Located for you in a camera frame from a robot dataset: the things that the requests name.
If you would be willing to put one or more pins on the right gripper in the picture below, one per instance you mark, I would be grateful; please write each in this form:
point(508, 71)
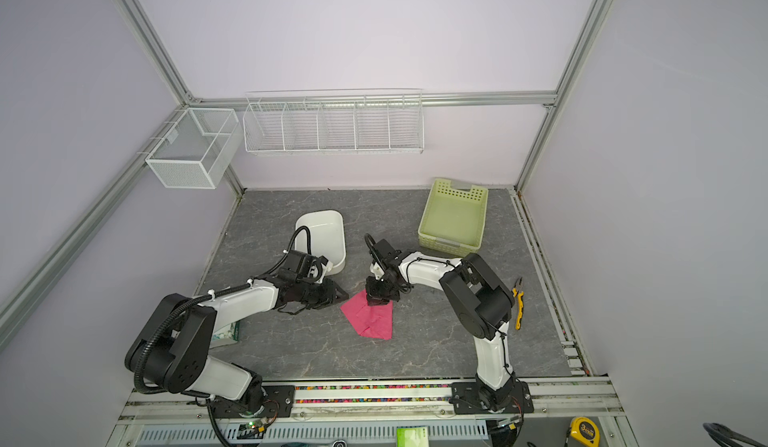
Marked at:
point(374, 296)

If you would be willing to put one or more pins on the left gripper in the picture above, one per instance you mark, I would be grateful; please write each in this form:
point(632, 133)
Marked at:
point(329, 296)

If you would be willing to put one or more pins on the white mesh box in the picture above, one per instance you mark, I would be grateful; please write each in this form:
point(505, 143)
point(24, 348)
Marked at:
point(197, 149)

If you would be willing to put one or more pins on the green plastic basket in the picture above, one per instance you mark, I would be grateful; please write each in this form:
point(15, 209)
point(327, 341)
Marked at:
point(453, 220)

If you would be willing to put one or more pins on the yellow tape measure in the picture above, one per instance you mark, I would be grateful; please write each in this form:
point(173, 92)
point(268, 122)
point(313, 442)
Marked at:
point(583, 432)

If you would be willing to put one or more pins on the white plastic tub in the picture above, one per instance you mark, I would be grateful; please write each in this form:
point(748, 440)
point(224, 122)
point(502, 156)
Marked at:
point(327, 237)

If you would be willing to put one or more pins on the pink paper napkin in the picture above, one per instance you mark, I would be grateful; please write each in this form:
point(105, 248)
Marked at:
point(370, 321)

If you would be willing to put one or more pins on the white wire shelf basket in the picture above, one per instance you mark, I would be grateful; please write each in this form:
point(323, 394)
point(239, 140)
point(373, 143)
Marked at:
point(334, 121)

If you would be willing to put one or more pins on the tissue pack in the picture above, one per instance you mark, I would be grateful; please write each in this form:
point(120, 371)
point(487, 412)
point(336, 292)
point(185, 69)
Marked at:
point(226, 336)

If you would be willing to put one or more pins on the green box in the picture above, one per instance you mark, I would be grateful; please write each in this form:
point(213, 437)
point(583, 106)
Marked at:
point(412, 436)

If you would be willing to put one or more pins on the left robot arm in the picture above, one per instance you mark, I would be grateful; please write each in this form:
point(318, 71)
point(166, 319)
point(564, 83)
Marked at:
point(171, 353)

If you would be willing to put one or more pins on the yellow blue tool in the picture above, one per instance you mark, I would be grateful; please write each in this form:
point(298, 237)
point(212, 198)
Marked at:
point(518, 303)

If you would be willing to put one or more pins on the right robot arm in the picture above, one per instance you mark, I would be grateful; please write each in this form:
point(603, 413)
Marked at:
point(480, 300)

